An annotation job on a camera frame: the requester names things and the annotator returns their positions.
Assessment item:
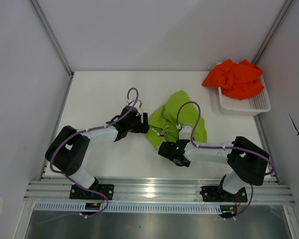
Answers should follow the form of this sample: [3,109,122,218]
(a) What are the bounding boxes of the lime green shorts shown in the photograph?
[146,90,198,150]

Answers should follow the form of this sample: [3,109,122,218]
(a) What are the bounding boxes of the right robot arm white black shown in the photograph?
[158,136,269,203]

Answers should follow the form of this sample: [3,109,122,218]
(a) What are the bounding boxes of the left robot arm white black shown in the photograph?
[45,106,149,199]

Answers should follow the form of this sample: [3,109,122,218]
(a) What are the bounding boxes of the orange shorts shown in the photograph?
[202,59,265,100]

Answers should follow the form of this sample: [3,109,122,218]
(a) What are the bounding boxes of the white plastic perforated basket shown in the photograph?
[218,75,271,117]

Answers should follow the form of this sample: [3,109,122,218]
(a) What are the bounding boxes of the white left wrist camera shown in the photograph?
[127,100,142,112]

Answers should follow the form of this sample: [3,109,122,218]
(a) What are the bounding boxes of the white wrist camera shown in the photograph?
[127,100,142,112]
[176,124,192,140]

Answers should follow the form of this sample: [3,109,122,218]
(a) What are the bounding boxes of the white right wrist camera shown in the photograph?
[176,124,192,140]

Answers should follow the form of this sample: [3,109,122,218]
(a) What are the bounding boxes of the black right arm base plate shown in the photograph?
[199,186,248,203]

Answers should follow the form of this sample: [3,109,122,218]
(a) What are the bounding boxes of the aluminium frame rail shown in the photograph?
[24,177,295,205]

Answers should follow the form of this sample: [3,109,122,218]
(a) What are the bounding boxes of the white slotted cable duct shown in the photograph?
[34,201,222,215]

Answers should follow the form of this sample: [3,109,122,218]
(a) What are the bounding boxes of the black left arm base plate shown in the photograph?
[69,179,115,200]

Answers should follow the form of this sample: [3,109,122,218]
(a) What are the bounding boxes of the left corner aluminium post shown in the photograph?
[28,0,73,78]

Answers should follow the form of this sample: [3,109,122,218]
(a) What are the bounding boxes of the corner aluminium post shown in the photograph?
[28,0,73,78]
[252,0,296,65]

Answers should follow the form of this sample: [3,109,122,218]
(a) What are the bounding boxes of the right corner aluminium post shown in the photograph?
[252,0,296,65]

